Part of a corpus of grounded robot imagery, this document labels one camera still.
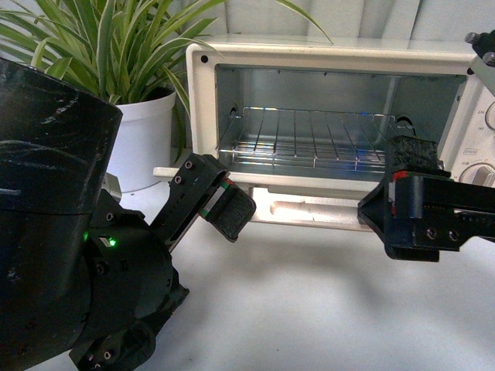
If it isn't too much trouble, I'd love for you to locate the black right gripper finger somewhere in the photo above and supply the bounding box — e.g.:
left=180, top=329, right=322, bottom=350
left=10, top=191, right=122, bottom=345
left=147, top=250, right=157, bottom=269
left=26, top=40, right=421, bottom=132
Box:
left=385, top=135, right=445, bottom=177

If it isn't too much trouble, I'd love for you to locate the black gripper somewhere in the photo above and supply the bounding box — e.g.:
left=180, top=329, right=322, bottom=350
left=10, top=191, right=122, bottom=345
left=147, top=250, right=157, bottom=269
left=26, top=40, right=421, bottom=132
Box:
left=69, top=153, right=495, bottom=371

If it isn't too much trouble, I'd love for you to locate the glass oven door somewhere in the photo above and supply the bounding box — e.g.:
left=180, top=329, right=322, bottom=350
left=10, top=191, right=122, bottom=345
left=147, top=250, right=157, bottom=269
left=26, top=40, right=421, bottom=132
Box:
left=154, top=160, right=376, bottom=231

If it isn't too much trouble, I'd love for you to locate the white lower oven knob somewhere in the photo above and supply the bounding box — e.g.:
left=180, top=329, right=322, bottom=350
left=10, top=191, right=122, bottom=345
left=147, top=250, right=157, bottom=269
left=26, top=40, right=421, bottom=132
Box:
left=459, top=163, right=494, bottom=188

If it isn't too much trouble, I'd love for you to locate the white oven knob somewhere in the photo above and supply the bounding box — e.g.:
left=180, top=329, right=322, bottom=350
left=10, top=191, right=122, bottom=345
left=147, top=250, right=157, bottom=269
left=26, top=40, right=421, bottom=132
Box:
left=485, top=102, right=495, bottom=131
left=459, top=163, right=494, bottom=188

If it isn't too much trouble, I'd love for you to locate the metal oven rack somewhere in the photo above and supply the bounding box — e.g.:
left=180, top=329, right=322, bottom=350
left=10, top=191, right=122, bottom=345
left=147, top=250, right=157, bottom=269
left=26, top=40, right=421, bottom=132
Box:
left=216, top=106, right=415, bottom=173

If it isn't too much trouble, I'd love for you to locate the white upper oven knob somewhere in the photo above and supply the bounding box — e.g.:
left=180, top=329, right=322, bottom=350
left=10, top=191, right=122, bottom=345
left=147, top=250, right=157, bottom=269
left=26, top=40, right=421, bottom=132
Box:
left=485, top=102, right=495, bottom=131

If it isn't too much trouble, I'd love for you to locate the white Toshiba toaster oven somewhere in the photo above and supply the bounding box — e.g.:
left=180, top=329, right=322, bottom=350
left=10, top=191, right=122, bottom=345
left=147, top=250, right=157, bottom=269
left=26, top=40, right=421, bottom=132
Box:
left=186, top=35, right=494, bottom=191

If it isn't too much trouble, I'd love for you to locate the white plastic flower pot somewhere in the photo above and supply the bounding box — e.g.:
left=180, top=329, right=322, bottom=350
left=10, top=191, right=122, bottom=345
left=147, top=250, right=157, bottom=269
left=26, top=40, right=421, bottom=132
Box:
left=108, top=88, right=176, bottom=193

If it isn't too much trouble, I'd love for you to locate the white robot part with bolts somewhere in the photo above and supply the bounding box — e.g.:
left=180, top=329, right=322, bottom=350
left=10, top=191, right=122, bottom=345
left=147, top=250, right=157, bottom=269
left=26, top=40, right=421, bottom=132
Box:
left=465, top=31, right=494, bottom=94

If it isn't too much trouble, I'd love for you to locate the white curtain backdrop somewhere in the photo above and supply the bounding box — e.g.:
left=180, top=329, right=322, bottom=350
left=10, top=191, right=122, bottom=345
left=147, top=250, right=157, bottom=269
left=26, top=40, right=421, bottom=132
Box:
left=0, top=0, right=495, bottom=43

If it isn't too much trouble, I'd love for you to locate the green spider plant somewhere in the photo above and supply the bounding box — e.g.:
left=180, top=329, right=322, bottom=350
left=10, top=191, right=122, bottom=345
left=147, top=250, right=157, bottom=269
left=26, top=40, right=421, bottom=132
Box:
left=0, top=0, right=334, bottom=163

